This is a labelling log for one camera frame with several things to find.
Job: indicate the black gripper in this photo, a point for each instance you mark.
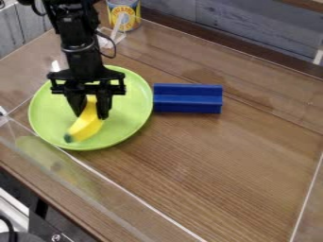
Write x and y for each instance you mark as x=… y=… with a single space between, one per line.
x=105 y=83

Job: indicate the yellow toy banana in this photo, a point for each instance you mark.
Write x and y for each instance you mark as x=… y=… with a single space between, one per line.
x=86 y=124

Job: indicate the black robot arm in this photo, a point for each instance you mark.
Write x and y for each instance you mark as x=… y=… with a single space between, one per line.
x=74 y=21

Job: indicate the green plate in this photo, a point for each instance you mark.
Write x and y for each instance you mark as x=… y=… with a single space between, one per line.
x=50 y=116

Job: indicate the blue rectangular block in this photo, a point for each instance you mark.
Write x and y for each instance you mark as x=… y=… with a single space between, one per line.
x=201 y=98

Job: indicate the yellow labelled tin can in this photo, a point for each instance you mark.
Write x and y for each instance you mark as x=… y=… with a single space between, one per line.
x=125 y=11

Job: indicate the clear acrylic front barrier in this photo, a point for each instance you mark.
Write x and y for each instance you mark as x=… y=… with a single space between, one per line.
x=112 y=214

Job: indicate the clear acrylic corner bracket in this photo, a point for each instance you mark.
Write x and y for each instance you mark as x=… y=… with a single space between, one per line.
x=110 y=33

